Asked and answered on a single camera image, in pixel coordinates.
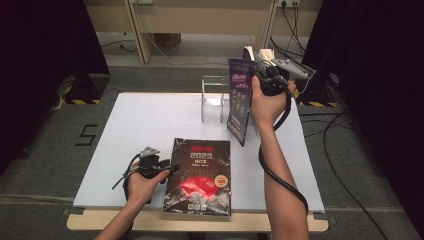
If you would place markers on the beige wooden desk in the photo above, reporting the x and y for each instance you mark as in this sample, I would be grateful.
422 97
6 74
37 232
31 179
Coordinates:
200 20

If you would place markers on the clear acrylic magazine rack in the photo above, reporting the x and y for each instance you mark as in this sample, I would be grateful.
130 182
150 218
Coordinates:
213 110

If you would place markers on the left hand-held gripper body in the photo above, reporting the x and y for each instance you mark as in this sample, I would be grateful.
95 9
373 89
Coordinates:
150 166

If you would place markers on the white wall socket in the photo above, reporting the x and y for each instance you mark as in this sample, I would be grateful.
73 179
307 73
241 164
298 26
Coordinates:
288 2

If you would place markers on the white power strip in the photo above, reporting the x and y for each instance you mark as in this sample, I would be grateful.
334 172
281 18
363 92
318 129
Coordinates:
142 1

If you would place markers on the black and red magazine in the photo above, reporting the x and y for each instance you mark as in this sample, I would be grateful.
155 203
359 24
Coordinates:
200 186

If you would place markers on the black curtain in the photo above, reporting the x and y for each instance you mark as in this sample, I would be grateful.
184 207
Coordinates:
40 66
376 83

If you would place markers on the white magazine with picture grid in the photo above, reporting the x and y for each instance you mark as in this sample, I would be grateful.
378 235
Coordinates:
266 55

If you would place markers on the black stand base striped tape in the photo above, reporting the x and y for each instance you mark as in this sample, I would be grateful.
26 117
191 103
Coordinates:
86 88
321 95

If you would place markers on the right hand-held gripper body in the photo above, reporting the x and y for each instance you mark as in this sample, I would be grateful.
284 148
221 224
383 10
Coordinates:
275 83

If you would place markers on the person's left hand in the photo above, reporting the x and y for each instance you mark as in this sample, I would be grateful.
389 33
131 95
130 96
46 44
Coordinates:
143 190

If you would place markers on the person's right hand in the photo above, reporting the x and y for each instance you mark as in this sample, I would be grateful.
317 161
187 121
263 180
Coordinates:
266 110

